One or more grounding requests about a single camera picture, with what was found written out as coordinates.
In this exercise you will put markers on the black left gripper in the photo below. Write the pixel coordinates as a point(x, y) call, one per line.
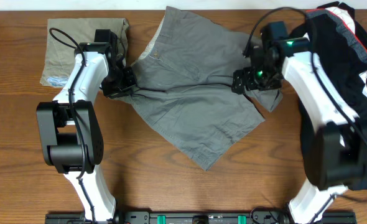
point(132, 82)

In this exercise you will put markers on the grey shorts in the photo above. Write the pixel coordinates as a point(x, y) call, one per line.
point(184, 80)

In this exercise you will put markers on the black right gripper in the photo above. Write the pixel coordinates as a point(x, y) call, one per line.
point(249, 83)

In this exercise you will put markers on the black white red shirt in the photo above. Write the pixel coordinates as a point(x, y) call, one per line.
point(342, 48)

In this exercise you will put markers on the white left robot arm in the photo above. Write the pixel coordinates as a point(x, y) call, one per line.
point(70, 135)

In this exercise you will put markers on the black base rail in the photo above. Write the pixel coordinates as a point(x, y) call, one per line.
point(257, 216)

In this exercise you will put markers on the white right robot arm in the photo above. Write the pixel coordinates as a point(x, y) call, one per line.
point(335, 149)

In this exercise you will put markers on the folded khaki shorts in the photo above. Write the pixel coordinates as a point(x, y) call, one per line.
point(60, 56)

